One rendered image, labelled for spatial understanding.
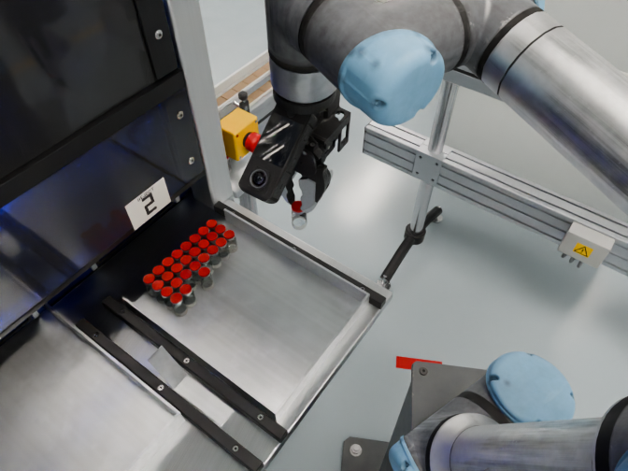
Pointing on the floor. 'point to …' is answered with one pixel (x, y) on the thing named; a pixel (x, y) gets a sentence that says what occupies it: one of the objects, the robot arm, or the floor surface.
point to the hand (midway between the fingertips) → (296, 206)
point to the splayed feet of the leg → (408, 246)
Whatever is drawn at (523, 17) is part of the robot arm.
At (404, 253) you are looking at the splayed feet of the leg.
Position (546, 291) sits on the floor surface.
